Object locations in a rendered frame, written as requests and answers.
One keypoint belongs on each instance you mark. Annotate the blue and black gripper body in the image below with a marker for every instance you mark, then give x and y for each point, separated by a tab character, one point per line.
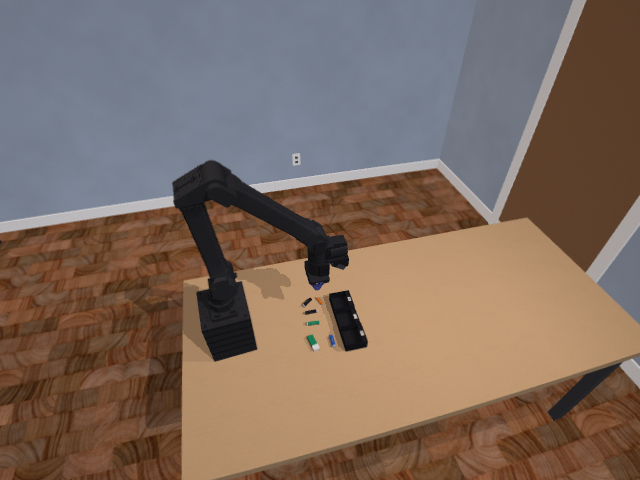
312	272

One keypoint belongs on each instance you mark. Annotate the white and green eraser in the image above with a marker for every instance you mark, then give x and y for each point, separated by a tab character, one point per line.
313	343

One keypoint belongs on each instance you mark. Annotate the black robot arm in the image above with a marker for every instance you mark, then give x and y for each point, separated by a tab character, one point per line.
211	183

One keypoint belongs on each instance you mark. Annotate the black open-top bin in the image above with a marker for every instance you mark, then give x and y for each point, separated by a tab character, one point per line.
350	328

